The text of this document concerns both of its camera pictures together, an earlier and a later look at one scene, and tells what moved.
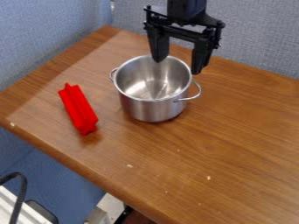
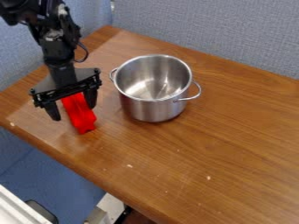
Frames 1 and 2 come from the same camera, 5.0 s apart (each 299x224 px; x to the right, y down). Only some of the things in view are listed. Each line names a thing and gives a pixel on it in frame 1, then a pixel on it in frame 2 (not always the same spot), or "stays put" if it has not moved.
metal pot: [152, 87] stays put
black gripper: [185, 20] -> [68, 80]
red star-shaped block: [81, 116] stays put
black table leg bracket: [125, 213] stays put
